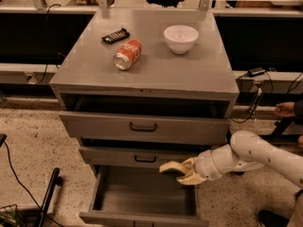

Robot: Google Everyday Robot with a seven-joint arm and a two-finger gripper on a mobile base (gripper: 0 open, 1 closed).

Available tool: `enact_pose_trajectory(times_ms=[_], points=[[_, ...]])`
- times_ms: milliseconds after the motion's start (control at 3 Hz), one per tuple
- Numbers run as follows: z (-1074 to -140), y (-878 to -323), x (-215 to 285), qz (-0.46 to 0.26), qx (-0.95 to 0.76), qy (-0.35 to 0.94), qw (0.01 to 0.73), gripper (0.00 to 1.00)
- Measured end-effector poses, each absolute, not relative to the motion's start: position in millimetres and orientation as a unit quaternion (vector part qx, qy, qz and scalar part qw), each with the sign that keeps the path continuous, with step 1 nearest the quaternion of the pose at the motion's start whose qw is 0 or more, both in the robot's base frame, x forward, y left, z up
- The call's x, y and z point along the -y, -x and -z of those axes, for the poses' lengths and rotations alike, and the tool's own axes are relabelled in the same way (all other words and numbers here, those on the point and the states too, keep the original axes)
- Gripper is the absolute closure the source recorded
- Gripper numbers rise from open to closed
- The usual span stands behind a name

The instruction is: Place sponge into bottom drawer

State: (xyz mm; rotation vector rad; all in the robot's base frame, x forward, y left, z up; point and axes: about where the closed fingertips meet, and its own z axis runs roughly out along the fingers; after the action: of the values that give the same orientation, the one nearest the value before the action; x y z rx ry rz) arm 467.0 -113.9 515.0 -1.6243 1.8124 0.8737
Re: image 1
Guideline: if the black stand leg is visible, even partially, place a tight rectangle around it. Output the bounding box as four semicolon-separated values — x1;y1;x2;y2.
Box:
35;167;62;227

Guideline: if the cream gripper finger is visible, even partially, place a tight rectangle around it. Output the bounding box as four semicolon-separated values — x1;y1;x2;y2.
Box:
182;157;196;171
177;173;205;185

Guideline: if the person hand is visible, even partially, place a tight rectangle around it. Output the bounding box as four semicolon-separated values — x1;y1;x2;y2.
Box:
274;102;294;117

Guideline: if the red soda can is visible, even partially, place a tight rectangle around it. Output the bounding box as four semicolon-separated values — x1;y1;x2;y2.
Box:
114;39;142;71

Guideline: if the grey metal drawer cabinet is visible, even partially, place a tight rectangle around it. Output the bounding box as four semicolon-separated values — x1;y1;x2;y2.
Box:
49;7;240;174

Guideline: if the black hanging cable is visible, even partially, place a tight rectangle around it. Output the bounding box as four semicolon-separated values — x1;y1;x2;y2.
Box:
37;3;62;85

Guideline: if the grey open bottom drawer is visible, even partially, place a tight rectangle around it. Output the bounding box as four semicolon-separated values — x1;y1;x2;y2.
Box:
80;166;209;227

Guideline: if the black table frame leg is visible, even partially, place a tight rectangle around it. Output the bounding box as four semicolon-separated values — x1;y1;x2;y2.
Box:
261;117;303;144

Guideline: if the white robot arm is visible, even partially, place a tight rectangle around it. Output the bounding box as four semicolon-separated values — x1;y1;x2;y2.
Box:
177;131;303;189

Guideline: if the black floor cable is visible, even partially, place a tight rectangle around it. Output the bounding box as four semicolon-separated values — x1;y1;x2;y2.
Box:
2;140;65;227

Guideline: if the yellow green sponge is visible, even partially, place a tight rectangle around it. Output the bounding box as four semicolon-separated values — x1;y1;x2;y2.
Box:
159;161;187;178

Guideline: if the grey top drawer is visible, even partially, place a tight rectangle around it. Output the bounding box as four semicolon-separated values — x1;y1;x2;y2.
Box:
60;95;229;145

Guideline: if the grey middle drawer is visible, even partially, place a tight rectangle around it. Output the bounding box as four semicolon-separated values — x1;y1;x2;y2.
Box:
78;138;212;168

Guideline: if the black shoe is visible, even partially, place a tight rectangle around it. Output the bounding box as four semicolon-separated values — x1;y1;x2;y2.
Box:
258;210;289;227

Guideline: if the white bowl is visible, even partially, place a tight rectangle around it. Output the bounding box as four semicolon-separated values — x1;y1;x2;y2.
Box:
164;25;199;54

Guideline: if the black snack bar wrapper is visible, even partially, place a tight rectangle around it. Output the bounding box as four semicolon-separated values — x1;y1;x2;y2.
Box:
102;28;130;44

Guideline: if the black power adapter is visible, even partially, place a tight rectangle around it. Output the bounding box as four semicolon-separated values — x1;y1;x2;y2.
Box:
248;67;265;78

